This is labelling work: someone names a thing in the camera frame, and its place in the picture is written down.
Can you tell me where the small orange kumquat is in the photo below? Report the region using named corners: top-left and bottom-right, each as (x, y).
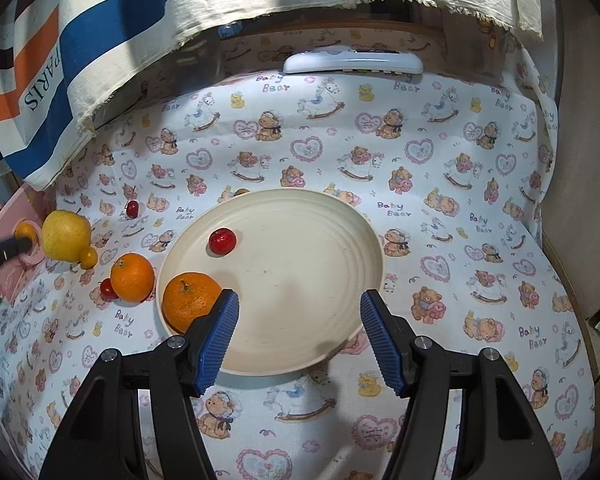
top-left (14, 221), bottom-right (38, 244)

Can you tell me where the small red tomato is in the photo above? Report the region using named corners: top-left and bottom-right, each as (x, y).
top-left (99, 278), bottom-right (118, 301)

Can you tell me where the large orange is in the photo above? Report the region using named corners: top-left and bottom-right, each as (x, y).
top-left (109, 252), bottom-right (155, 304)

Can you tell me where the orange with green stem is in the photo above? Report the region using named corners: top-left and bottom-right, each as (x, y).
top-left (161, 272), bottom-right (222, 333)

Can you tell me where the red cherry tomato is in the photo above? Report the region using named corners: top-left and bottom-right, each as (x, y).
top-left (208, 228), bottom-right (237, 256)

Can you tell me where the pink toy box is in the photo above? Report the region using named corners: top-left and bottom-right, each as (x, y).
top-left (0, 184), bottom-right (46, 304)

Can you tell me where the yellow pear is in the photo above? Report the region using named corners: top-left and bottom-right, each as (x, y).
top-left (42, 210), bottom-right (91, 263)

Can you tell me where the small yellow kumquat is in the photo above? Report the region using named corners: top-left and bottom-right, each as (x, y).
top-left (80, 246), bottom-right (98, 270)

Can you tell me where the dark red cherry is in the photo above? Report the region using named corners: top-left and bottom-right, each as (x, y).
top-left (125, 200), bottom-right (140, 219)

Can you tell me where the striped Paris blanket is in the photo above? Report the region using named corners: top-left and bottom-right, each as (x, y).
top-left (0, 0), bottom-right (542, 191)

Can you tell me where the wooden headboard panel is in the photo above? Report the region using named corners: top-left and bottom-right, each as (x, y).
top-left (543, 0), bottom-right (600, 318)

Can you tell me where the cream round plate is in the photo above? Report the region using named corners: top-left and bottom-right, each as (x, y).
top-left (156, 188), bottom-right (385, 376)

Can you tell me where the baby bear patterned cloth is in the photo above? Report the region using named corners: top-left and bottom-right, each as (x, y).
top-left (0, 29), bottom-right (594, 479)

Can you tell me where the white remote control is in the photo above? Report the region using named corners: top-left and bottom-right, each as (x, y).
top-left (283, 44), bottom-right (424, 75)

